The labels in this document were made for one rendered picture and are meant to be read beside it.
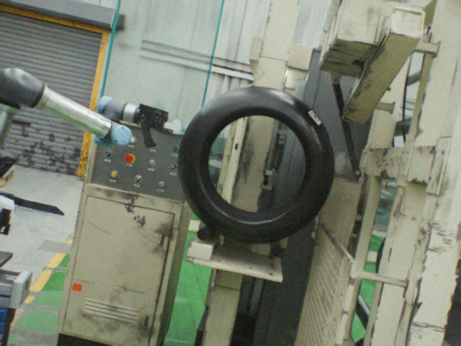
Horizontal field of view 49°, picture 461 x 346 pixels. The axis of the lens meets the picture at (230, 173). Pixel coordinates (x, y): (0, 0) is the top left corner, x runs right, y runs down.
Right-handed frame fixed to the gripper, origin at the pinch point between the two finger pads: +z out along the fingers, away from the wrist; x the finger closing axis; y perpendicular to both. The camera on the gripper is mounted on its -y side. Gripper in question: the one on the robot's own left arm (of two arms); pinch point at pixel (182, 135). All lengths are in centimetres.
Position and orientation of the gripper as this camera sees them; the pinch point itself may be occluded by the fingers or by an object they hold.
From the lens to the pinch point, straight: 202.0
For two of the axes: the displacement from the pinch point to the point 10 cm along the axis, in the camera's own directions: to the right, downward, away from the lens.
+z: 9.5, 3.0, -0.6
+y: 3.0, -9.5, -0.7
